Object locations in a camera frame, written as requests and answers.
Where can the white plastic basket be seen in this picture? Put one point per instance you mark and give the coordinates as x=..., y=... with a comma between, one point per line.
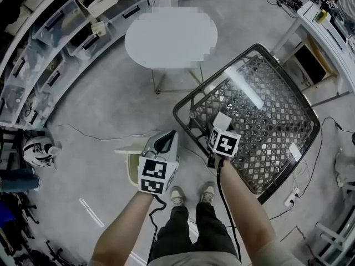
x=106, y=1

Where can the person's left shoe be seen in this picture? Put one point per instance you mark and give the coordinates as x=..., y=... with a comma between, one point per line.
x=177, y=197

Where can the white and black helmet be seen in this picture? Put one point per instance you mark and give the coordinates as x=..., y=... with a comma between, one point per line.
x=36, y=143

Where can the person's dark trousers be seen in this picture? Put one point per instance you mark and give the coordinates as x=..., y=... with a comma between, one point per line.
x=177, y=231

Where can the cream plastic trash bin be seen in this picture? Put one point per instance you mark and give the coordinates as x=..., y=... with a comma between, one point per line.
x=130, y=148

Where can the wooden chair with black cushion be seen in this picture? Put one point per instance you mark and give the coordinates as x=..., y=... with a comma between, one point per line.
x=310, y=65

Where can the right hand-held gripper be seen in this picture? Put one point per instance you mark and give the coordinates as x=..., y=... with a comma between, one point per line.
x=226, y=145

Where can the white square table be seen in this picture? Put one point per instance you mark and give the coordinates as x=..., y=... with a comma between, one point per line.
x=305, y=14

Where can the person's shoe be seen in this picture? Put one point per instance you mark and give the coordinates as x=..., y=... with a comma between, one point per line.
x=177, y=197
x=208, y=193

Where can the yellow bottle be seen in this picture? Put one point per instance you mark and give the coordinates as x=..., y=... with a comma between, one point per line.
x=322, y=16

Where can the person's right shoe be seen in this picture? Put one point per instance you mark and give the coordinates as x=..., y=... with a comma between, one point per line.
x=208, y=193

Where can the person's right forearm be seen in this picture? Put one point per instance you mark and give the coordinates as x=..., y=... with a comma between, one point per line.
x=247, y=204

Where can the person's beige shirt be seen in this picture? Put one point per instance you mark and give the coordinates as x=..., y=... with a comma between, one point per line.
x=194, y=259

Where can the round white side table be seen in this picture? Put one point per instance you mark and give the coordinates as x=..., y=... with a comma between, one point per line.
x=166, y=37

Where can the person's left forearm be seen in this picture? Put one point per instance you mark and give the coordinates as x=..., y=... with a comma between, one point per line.
x=119, y=231

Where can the glass-top woven table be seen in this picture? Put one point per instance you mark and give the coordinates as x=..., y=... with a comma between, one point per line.
x=271, y=115

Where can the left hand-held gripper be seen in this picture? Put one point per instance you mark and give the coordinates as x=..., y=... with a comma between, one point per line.
x=152, y=170

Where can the small grey rectangular box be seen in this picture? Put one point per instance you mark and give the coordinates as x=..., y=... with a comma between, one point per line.
x=222, y=119

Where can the white power strip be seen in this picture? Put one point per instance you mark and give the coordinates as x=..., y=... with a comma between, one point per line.
x=291, y=198

